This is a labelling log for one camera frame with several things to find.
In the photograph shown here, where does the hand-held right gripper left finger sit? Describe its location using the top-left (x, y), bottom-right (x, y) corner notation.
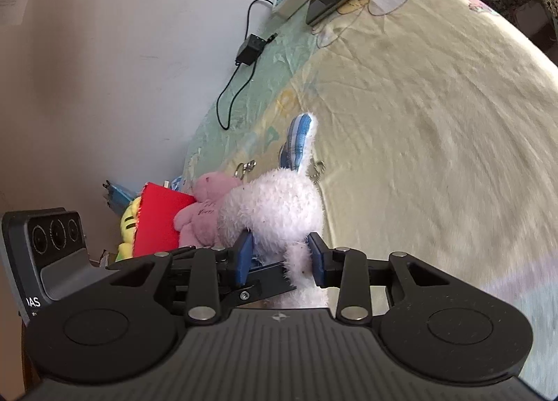
top-left (107, 230), bottom-right (255, 324)

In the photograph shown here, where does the cartoon printed bed sheet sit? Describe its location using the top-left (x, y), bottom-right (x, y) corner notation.
top-left (181, 0), bottom-right (558, 397)

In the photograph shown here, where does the white plush bunny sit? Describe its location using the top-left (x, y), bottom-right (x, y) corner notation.
top-left (217, 112), bottom-right (330, 310)

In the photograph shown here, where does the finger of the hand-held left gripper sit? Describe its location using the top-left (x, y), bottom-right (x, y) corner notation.
top-left (218, 262), bottom-right (298, 303)

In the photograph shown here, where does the blue plastic bag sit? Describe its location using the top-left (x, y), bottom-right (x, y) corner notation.
top-left (102, 181), bottom-right (137, 215)

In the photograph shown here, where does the black power adapter with cable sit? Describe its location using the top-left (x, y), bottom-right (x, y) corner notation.
top-left (216, 0), bottom-right (280, 131)

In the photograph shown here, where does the yellow plush tiger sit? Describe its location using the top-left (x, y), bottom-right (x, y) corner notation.
top-left (114, 197), bottom-right (144, 263)

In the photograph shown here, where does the pink plush bear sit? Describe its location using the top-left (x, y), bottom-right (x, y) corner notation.
top-left (173, 171), bottom-right (244, 249)

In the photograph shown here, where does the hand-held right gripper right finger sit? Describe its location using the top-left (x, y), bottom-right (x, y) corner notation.
top-left (306, 232), bottom-right (452, 322)

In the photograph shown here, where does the red cardboard box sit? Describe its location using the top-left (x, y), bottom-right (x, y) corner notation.
top-left (132, 182), bottom-right (197, 259)

